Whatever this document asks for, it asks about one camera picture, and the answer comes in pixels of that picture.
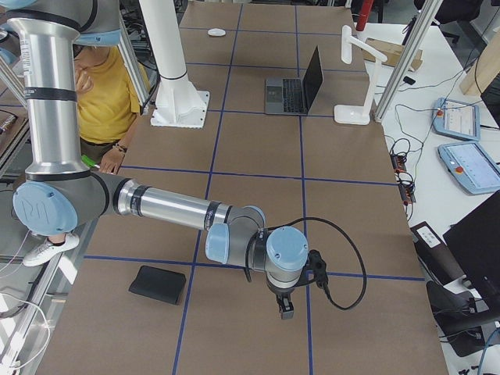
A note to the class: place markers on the black monitor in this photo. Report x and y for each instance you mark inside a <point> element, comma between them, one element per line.
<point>474,243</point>

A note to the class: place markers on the grey laptop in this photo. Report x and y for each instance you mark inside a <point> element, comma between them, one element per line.
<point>294,96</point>

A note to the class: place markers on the black mouse pad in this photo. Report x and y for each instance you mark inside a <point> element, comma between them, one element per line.
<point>159,284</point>

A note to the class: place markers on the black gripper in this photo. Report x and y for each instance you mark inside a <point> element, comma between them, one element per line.
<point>282,291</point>

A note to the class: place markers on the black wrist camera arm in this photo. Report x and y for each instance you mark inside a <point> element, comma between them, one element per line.
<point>318,267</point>

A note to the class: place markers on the upper blue teach pendant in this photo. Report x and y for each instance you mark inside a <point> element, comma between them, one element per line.
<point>456,119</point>

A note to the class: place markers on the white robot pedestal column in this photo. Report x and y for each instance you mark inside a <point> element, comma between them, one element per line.
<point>177,103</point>

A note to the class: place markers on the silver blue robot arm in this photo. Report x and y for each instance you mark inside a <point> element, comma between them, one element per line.
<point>60,192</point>

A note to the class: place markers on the red cylinder object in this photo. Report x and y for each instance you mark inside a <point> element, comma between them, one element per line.
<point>364,14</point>

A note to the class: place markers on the brown cardboard box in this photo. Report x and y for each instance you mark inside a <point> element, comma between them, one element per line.
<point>393,53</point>

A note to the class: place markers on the aluminium frame post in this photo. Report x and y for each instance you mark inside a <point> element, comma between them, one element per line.
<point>416,36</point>

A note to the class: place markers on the person in yellow shirt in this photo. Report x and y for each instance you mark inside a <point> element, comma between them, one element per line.
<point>107,105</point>

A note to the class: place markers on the white computer mouse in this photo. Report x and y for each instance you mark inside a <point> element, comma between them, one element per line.
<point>216,32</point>

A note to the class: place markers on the brown paper table mat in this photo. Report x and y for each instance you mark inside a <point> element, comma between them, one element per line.
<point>378,319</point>

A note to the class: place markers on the blue teach pendant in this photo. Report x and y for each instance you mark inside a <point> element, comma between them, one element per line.
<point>456,119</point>
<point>471,166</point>

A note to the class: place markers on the black power adapter box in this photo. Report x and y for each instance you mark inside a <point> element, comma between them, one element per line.
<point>435,254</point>

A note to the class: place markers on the lower blue teach pendant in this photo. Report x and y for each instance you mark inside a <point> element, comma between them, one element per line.
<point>471,166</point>

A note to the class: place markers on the white sneaker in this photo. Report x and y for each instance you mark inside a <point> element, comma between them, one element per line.
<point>52,246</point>

